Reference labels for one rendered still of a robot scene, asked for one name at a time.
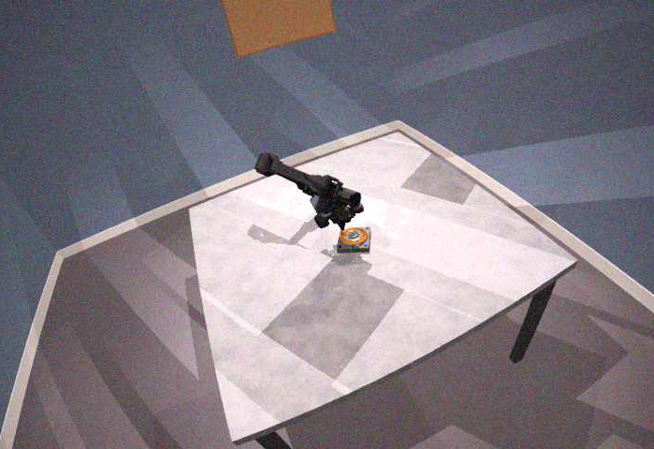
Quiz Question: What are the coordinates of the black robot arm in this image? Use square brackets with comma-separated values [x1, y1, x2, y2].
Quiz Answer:
[254, 152, 361, 225]

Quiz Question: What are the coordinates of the orange round plate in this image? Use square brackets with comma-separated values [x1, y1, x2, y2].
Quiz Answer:
[341, 227, 368, 245]

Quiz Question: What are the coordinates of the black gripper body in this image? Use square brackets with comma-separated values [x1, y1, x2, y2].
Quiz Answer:
[314, 201, 364, 228]

